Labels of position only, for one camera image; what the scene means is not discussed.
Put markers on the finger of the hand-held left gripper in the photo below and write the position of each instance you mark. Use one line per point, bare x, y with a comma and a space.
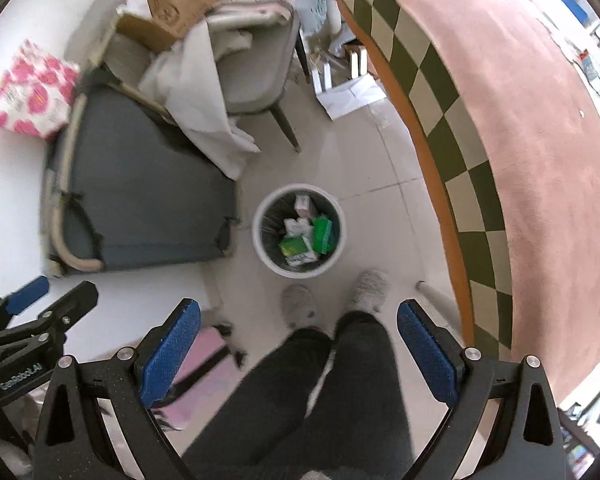
27, 294
72, 302

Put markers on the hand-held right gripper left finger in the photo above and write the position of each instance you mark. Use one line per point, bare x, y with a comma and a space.
172, 355

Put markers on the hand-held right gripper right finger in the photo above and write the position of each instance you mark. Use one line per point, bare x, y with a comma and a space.
427, 355

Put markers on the green plastic bag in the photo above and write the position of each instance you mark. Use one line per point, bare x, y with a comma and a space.
322, 234

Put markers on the white trash bin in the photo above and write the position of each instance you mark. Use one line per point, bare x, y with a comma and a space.
272, 217

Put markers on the white wrapper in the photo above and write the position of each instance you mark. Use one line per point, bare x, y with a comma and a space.
296, 227

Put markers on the grey fuzzy slipper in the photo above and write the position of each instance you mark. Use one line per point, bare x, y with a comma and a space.
367, 292

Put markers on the person's dark trousers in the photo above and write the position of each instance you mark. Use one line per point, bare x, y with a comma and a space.
330, 400

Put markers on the pink floral packet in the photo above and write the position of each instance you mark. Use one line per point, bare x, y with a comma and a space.
30, 90

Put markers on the white cloth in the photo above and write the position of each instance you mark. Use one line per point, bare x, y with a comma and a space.
195, 100

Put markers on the white paper sheet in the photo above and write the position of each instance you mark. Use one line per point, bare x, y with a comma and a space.
350, 96

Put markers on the white flat boxes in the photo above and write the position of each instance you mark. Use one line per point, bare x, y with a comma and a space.
357, 62

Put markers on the cardboard box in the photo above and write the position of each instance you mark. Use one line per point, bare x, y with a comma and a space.
180, 5

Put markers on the small red white carton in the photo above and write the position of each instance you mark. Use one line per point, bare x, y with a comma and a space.
591, 71

